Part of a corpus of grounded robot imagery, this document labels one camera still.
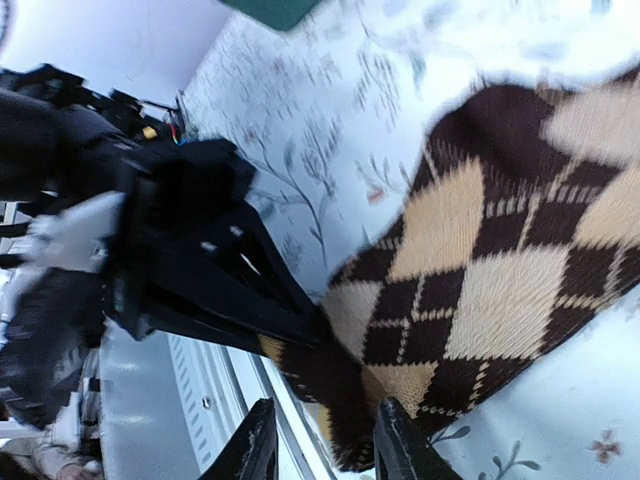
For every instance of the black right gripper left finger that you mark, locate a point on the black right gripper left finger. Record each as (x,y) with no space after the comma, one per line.
(252,451)

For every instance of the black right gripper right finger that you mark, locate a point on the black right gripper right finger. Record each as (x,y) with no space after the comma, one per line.
(401,451)

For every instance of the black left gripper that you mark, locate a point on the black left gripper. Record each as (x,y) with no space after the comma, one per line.
(184,201)

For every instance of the brown argyle sock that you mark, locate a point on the brown argyle sock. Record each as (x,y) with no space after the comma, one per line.
(521,225)

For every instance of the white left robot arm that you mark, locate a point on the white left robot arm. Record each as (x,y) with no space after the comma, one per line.
(60,146)

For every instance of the floral patterned table mat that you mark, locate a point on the floral patterned table mat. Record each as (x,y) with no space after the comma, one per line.
(334,115)

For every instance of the green compartment organizer box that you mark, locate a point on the green compartment organizer box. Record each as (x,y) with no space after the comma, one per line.
(279,15)

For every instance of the aluminium front rail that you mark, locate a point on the aluminium front rail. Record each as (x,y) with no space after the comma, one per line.
(170,404)

